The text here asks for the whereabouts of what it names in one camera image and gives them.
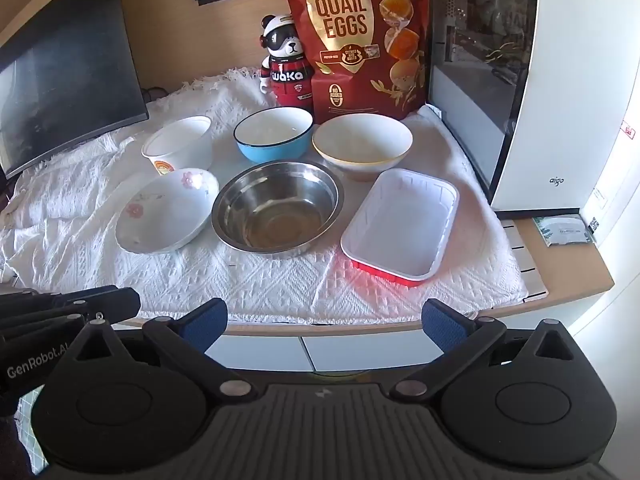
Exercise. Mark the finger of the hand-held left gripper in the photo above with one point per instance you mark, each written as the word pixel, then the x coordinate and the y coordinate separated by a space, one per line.
pixel 50 296
pixel 117 305

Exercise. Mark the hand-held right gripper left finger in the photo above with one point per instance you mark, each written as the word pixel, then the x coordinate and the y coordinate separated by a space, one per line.
pixel 205 325

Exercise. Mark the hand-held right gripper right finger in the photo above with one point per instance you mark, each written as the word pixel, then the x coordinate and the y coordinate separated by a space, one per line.
pixel 442 325

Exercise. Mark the red and white rectangular tray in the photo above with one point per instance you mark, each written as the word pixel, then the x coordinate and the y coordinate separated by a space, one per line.
pixel 400 225

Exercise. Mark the white bowl with rainbow print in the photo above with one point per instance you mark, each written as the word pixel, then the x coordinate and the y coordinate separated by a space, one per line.
pixel 180 145

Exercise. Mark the white drawer front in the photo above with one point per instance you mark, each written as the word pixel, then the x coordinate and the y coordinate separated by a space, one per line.
pixel 265 352
pixel 360 352

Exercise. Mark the white textured cloth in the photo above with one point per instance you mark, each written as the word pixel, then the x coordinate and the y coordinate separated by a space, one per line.
pixel 275 285

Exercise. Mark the white floral plate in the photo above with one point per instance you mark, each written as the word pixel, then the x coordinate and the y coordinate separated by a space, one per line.
pixel 160 215

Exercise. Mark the stainless steel bowl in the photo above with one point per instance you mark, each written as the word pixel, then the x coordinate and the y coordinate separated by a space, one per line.
pixel 275 210

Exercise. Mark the small green white packet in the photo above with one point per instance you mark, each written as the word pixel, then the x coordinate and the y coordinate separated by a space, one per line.
pixel 562 230

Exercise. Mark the blue bowl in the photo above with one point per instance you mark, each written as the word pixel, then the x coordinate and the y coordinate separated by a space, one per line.
pixel 272 152

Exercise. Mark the white bowl with gold rim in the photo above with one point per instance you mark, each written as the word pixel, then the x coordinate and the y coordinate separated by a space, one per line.
pixel 360 140

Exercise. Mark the black computer monitor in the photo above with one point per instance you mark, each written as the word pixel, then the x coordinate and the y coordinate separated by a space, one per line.
pixel 60 60

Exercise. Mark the panda figurine bottle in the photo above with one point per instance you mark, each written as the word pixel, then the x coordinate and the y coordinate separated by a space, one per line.
pixel 287 80

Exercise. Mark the red snack bag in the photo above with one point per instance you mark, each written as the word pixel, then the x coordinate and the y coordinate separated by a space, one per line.
pixel 350 60

